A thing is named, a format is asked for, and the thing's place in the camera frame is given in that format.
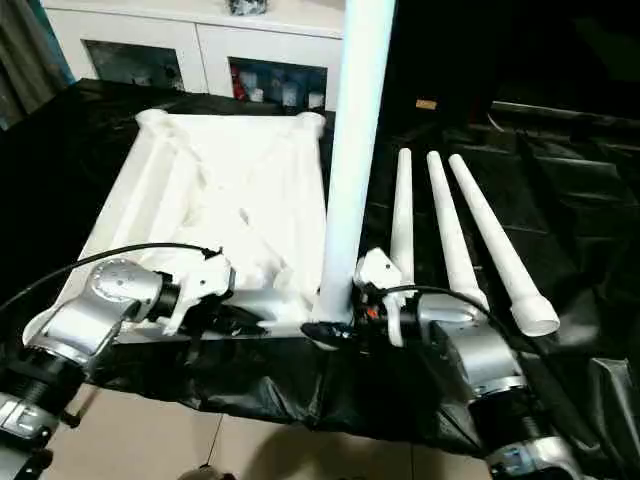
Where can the white plastic table top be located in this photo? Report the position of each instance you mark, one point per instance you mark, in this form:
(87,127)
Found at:
(200,200)

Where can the white plastic table leg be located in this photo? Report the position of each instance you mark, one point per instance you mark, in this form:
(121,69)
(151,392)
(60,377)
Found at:
(355,150)
(450,225)
(402,210)
(495,235)

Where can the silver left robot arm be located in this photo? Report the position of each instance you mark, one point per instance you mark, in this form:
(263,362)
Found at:
(80,320)

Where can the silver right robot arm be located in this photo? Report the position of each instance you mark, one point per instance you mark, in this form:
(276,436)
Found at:
(480,350)

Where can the black work mat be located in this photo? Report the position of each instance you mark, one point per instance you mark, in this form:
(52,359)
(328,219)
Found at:
(550,200)

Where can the small tan label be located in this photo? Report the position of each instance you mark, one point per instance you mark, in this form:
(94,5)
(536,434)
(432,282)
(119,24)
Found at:
(425,104)

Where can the small white jar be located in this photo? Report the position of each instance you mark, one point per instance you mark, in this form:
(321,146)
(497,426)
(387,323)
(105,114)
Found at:
(290,94)
(315,100)
(257,94)

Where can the red bottle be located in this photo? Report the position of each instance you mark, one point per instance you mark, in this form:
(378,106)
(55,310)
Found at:
(239,82)

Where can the white glass-door cabinet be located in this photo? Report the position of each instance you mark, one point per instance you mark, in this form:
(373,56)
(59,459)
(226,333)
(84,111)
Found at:
(200,45)

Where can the dark low shelf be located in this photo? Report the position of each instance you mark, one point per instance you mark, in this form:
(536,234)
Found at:
(565,112)

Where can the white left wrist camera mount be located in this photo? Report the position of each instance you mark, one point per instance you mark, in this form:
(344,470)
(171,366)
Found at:
(200,285)

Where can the dark metal stand frame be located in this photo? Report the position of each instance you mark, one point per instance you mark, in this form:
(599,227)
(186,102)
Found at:
(80,405)

